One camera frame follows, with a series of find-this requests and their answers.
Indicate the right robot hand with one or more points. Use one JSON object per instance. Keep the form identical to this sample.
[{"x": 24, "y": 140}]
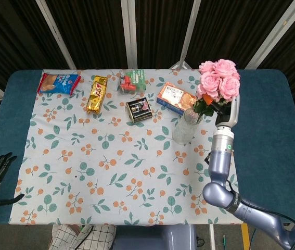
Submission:
[{"x": 231, "y": 117}]

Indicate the pink rose bouquet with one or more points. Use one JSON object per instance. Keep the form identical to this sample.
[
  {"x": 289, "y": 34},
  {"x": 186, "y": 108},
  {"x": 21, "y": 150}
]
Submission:
[{"x": 220, "y": 78}]

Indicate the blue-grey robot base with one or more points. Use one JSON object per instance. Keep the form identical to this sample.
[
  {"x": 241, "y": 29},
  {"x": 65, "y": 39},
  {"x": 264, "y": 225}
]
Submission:
[{"x": 155, "y": 238}]

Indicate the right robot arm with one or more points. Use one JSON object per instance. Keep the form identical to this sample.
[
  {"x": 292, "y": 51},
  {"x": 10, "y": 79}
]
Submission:
[{"x": 220, "y": 161}]

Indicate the textured clear glass vase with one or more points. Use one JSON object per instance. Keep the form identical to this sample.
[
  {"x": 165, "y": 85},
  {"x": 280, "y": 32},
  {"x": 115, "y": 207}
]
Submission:
[{"x": 186, "y": 130}]

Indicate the teal table cover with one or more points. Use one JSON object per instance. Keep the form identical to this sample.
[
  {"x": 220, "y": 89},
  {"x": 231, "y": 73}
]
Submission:
[{"x": 267, "y": 130}]

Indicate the orange and blue carton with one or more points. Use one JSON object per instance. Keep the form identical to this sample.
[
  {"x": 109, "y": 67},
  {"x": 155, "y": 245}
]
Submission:
[{"x": 174, "y": 97}]

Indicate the black rectangular tin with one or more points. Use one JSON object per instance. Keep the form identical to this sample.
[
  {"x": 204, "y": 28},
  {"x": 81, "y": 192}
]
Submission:
[{"x": 139, "y": 110}]

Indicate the black white checkered cloth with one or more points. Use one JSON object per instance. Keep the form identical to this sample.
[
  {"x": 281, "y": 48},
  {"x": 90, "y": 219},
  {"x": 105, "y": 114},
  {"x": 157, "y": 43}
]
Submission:
[{"x": 66, "y": 237}]

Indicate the green red snack packet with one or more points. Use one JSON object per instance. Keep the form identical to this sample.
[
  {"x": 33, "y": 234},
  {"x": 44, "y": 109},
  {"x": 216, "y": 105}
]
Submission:
[{"x": 134, "y": 80}]

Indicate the fruit and leaf print tablecloth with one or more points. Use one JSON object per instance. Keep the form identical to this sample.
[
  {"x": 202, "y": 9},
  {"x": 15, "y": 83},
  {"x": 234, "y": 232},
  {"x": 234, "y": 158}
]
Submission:
[{"x": 126, "y": 161}]

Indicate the blue snack bag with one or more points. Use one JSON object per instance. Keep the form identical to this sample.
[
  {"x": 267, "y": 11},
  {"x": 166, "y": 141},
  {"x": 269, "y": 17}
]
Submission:
[{"x": 58, "y": 83}]

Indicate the white table leg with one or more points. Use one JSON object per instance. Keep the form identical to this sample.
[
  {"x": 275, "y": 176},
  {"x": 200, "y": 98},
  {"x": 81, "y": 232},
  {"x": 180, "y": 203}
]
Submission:
[{"x": 212, "y": 237}]

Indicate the gold foil snack bag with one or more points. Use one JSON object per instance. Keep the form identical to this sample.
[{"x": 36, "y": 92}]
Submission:
[{"x": 97, "y": 95}]

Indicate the dark folding screen white frames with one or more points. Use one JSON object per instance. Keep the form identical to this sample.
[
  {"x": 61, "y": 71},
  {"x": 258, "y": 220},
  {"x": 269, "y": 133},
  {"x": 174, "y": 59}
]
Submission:
[{"x": 84, "y": 26}]

